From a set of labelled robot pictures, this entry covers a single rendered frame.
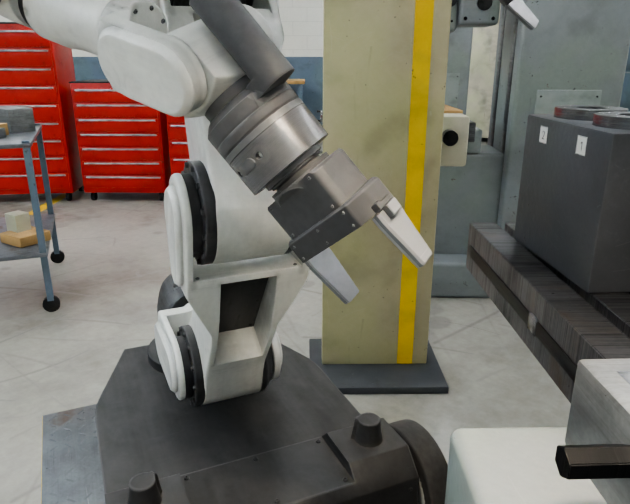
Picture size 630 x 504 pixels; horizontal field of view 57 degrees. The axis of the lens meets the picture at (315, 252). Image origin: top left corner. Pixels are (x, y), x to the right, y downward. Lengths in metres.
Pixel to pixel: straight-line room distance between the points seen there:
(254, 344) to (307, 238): 0.47
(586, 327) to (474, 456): 0.19
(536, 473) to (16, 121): 3.08
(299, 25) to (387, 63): 7.30
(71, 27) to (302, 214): 0.28
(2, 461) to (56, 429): 0.68
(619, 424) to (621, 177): 0.38
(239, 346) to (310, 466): 0.22
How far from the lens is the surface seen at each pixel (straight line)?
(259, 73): 0.49
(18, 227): 3.24
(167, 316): 1.13
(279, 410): 1.12
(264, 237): 0.76
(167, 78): 0.51
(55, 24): 0.65
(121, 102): 5.15
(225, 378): 1.00
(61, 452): 1.40
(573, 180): 0.77
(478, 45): 8.77
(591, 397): 0.42
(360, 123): 2.05
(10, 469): 2.10
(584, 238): 0.75
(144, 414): 1.15
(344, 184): 0.50
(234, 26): 0.50
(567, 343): 0.67
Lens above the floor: 1.20
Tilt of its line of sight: 19 degrees down
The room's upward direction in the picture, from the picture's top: straight up
